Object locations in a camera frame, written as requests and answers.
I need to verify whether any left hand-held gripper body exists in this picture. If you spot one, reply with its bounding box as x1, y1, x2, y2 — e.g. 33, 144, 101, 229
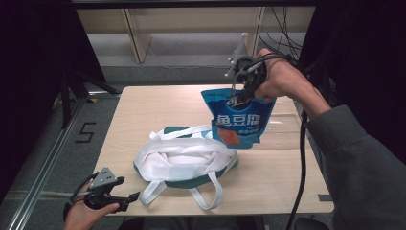
83, 167, 129, 211

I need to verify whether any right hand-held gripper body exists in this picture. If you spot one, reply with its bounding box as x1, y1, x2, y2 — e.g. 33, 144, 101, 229
224, 32, 268, 94

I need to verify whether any blue snack pouch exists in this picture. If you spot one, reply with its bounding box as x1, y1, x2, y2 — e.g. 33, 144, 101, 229
200, 87, 278, 150

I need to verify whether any clear plastic container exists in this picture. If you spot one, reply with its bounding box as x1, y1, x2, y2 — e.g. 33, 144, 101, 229
252, 95, 308, 151

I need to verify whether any white patterned tote bag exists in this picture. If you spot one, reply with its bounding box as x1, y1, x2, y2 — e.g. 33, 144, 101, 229
132, 124, 239, 211

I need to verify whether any person's right hand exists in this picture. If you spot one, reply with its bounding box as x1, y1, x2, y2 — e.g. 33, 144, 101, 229
253, 47, 309, 102

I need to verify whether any person's left hand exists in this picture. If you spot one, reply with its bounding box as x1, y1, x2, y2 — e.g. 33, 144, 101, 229
63, 198, 121, 230

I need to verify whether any wooden desk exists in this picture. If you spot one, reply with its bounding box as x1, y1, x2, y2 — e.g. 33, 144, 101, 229
76, 6, 317, 64

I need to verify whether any black curtain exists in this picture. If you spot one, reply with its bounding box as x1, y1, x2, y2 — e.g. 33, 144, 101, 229
0, 0, 107, 204
296, 0, 406, 161

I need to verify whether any left hand-held gripper cable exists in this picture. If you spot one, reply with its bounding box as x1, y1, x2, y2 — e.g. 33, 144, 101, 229
62, 172, 99, 221

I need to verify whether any hand-held gripper cable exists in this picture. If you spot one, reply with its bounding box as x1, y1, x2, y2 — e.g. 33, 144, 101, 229
62, 172, 99, 221
248, 52, 309, 230

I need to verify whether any bundle of black cables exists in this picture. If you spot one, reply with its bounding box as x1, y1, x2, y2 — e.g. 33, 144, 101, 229
258, 6, 305, 65

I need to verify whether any aluminium floor rail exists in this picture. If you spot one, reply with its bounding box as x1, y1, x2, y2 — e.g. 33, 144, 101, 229
6, 95, 90, 230

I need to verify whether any right hand-held gripper cable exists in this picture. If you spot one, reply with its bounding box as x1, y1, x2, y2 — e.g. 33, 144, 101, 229
248, 52, 309, 230

